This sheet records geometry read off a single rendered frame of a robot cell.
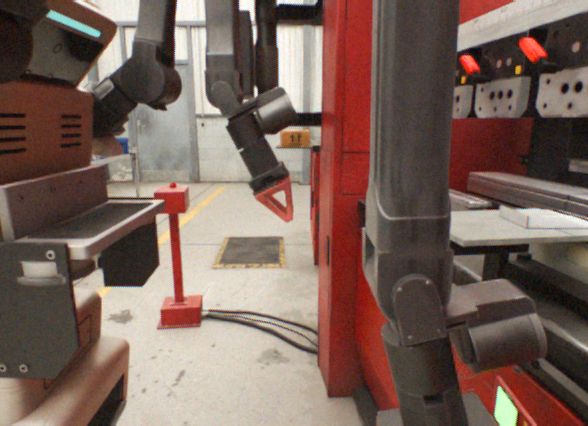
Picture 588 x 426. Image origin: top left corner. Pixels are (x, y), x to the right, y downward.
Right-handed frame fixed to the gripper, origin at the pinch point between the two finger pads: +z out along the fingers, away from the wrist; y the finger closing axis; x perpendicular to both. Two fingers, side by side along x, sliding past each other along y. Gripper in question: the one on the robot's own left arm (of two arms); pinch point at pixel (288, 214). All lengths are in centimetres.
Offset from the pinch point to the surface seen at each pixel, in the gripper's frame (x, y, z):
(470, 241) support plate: -24.1, -17.5, 12.1
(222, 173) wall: 169, 689, 6
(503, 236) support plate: -29.3, -15.6, 14.5
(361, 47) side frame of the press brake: -40, 77, -27
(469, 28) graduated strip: -56, 31, -15
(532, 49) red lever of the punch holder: -52, 3, -7
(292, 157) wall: 34, 689, 40
